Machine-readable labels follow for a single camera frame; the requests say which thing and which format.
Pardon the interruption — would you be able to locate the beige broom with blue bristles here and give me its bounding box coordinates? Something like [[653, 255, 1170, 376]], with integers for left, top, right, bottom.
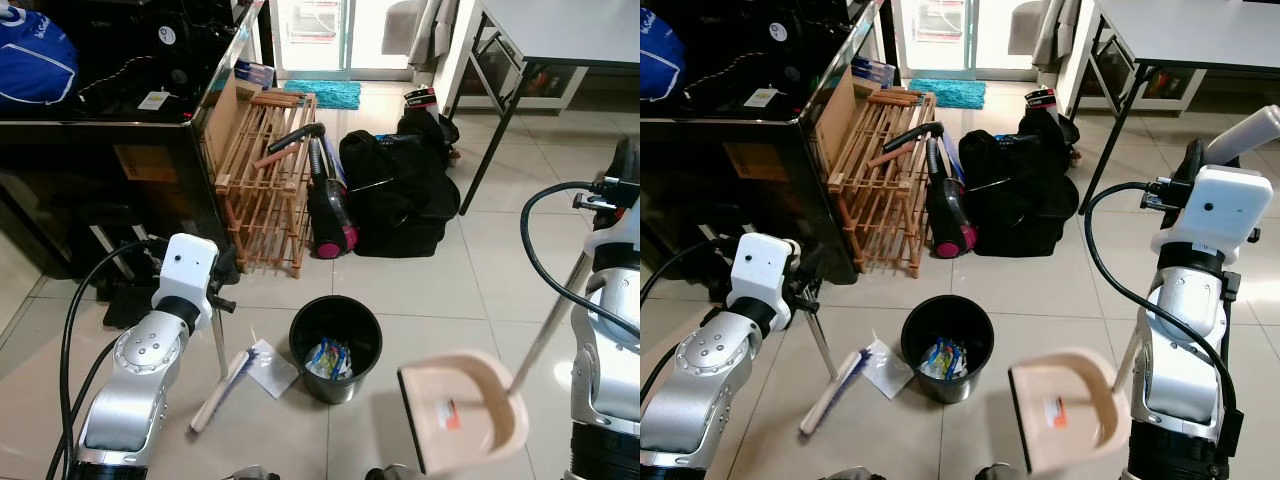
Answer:
[[798, 308, 871, 436], [188, 308, 263, 435]]

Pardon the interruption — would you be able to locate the beige dustpan with metal handle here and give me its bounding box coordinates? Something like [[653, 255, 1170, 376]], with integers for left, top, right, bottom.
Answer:
[[397, 150, 633, 477], [1007, 104, 1280, 477]]

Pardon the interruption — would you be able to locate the teal floor mat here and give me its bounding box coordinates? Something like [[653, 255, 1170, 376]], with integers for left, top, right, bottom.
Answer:
[[282, 79, 364, 112], [907, 78, 988, 112]]

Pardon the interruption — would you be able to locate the wooden slatted shoe rack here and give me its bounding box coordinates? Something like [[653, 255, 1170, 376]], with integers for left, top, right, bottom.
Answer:
[[214, 88, 320, 280], [827, 87, 938, 280]]

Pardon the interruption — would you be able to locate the glossy black desk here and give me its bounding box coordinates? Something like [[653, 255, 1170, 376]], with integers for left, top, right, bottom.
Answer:
[[640, 0, 888, 286], [0, 0, 268, 286]]

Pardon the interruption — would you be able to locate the blue fabric bag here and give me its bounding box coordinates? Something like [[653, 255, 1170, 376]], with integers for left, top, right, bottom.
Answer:
[[640, 6, 687, 103], [0, 8, 80, 111]]

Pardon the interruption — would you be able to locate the white paper sheet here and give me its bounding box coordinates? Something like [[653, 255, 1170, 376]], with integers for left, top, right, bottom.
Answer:
[[243, 339, 300, 400], [858, 339, 915, 400]]

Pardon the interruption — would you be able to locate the black magenta handheld vacuum cleaner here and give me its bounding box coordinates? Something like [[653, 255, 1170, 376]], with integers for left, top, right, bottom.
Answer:
[[867, 119, 980, 260], [254, 121, 362, 260]]

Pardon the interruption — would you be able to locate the grey folding table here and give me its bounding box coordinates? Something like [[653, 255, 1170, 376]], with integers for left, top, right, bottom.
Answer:
[[1058, 0, 1280, 217], [438, 0, 641, 217]]

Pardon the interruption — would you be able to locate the blue yellow wrapper trash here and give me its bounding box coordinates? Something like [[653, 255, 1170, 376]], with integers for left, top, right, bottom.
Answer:
[[919, 337, 968, 381], [304, 337, 354, 381]]

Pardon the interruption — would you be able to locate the brown cardboard sheet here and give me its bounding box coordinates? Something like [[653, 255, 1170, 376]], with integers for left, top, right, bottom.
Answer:
[[202, 74, 243, 179], [813, 68, 858, 169]]

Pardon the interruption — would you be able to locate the black round waste bin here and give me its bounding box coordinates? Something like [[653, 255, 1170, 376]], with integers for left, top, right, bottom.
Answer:
[[900, 294, 997, 406], [289, 295, 385, 406]]

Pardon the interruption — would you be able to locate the black bag with white label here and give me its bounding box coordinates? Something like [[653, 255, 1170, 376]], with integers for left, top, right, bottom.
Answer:
[[685, 0, 851, 116], [72, 0, 239, 119]]

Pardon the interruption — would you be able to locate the black duffel bag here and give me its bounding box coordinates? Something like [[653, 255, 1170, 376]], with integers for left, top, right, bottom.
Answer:
[[958, 106, 1084, 260], [338, 108, 464, 260]]

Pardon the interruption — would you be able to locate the grey curtain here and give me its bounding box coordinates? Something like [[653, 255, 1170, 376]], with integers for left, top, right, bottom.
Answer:
[[1028, 0, 1083, 73], [404, 0, 448, 73]]

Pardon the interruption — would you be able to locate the blue white small box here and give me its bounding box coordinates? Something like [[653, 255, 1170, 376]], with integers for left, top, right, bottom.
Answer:
[[851, 55, 899, 90], [232, 59, 277, 91]]

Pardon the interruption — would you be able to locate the glass door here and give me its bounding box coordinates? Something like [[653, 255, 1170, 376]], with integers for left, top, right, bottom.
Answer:
[[889, 0, 1013, 79], [267, 0, 389, 79]]

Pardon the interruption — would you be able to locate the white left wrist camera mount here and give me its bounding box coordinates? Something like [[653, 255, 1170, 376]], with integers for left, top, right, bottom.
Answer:
[[153, 234, 221, 331], [728, 232, 803, 313]]

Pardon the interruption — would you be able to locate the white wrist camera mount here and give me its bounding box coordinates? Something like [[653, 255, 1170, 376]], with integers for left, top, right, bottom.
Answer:
[[153, 234, 221, 331], [1150, 165, 1274, 267], [728, 232, 803, 313], [590, 195, 641, 263]]

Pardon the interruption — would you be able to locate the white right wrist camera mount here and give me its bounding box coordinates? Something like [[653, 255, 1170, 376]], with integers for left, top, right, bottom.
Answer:
[[590, 195, 641, 263], [1150, 165, 1274, 267]]

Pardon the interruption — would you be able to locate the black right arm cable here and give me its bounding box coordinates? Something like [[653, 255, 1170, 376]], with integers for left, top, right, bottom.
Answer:
[[1083, 181, 1243, 433], [520, 182, 641, 343]]

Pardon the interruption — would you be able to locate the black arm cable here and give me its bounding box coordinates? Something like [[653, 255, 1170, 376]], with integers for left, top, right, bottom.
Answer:
[[640, 238, 739, 306], [520, 182, 641, 343], [1083, 181, 1243, 433], [44, 238, 169, 480]]

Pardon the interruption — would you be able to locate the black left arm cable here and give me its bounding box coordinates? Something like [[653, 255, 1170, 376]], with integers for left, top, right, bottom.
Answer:
[[44, 238, 169, 480], [640, 238, 739, 306]]

